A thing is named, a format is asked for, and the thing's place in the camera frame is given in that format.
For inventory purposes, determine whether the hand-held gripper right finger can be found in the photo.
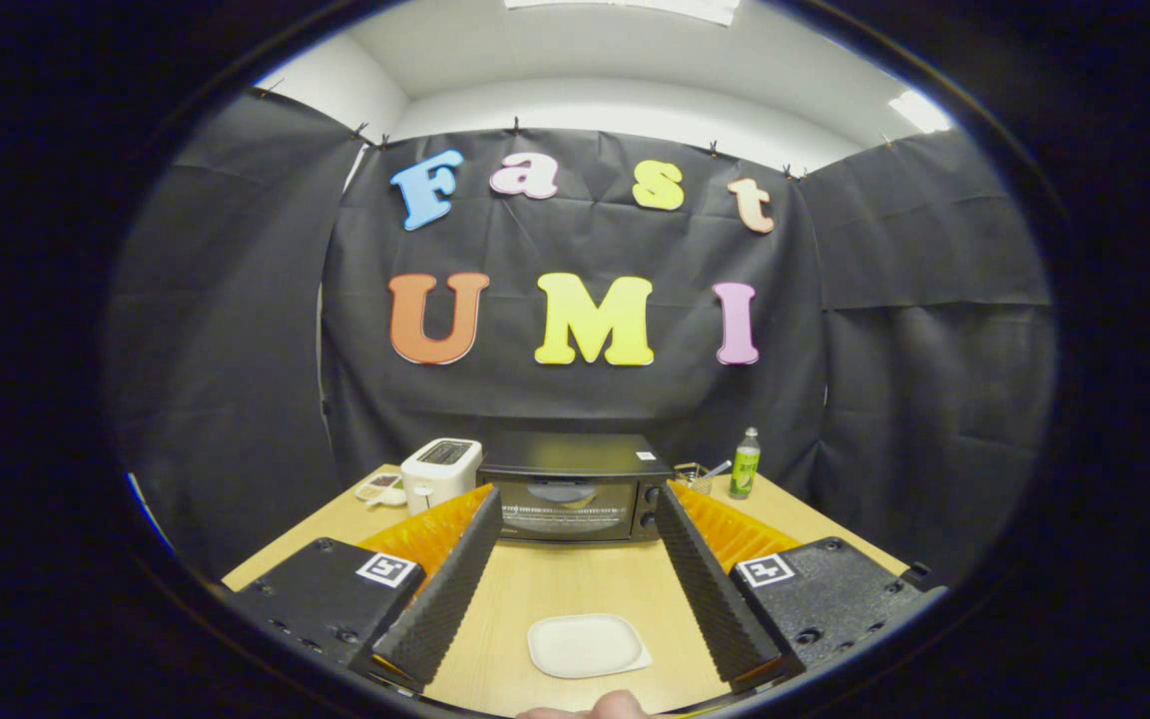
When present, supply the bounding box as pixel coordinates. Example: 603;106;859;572
655;483;947;695

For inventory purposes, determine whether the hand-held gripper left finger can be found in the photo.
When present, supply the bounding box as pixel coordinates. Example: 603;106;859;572
226;485;504;693

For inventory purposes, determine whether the black toaster oven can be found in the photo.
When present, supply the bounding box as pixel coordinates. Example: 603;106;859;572
475;431;676;543

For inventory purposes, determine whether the white pop-up toaster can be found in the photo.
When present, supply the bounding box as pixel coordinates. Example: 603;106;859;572
400;437;484;516

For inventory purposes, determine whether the green label drink bottle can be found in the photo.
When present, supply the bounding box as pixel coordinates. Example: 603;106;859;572
729;426;762;500

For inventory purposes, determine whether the white rounded plate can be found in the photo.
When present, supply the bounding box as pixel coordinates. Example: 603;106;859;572
527;613;654;680

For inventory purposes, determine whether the small ceiling light panel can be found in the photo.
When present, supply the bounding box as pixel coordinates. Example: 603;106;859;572
887;90;954;135

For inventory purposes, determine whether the long ceiling light panel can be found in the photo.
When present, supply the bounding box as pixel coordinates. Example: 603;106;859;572
503;0;742;27

